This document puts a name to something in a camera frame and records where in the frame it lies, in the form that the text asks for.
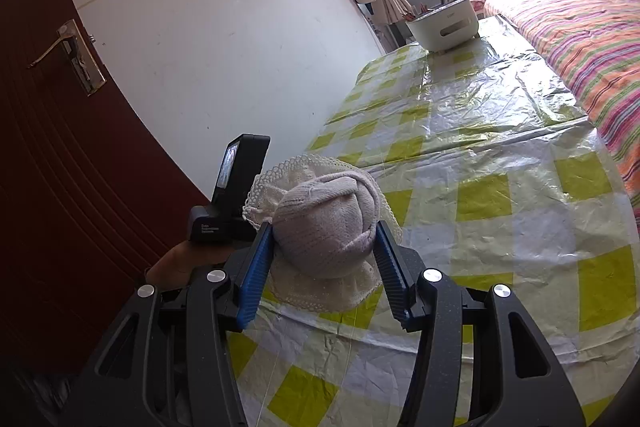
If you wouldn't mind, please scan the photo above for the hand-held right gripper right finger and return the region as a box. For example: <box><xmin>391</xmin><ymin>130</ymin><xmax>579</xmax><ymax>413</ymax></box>
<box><xmin>372</xmin><ymin>219</ymin><xmax>586</xmax><ymax>427</ymax></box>

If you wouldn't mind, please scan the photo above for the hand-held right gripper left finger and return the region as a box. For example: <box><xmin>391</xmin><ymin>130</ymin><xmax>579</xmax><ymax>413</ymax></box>
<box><xmin>60</xmin><ymin>221</ymin><xmax>275</xmax><ymax>427</ymax></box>

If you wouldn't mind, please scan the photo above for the white lace sock ball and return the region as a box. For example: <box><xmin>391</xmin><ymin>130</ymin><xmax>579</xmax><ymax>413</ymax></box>
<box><xmin>242</xmin><ymin>154</ymin><xmax>403</xmax><ymax>314</ymax></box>

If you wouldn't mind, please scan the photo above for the person's left hand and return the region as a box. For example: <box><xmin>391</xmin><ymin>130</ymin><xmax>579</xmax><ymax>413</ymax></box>
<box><xmin>145</xmin><ymin>239</ymin><xmax>236</xmax><ymax>294</ymax></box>

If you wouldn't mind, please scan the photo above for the yellow checked plastic tablecloth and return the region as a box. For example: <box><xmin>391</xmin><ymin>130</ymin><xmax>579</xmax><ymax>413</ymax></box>
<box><xmin>235</xmin><ymin>14</ymin><xmax>640</xmax><ymax>427</ymax></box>

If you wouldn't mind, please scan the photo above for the dark red door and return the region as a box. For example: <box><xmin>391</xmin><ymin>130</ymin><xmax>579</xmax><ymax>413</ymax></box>
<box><xmin>0</xmin><ymin>0</ymin><xmax>211</xmax><ymax>378</ymax></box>

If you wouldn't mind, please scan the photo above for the white plastic storage basket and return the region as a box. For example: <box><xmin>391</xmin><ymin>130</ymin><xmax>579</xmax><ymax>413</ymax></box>
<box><xmin>405</xmin><ymin>0</ymin><xmax>482</xmax><ymax>52</ymax></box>

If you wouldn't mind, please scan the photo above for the bed with striped sheet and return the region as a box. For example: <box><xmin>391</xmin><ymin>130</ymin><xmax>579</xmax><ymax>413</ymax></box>
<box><xmin>482</xmin><ymin>0</ymin><xmax>640</xmax><ymax>198</ymax></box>

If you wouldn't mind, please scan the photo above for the metal door handle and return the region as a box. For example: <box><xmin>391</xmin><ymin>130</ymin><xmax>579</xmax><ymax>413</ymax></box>
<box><xmin>27</xmin><ymin>19</ymin><xmax>107</xmax><ymax>96</ymax></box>

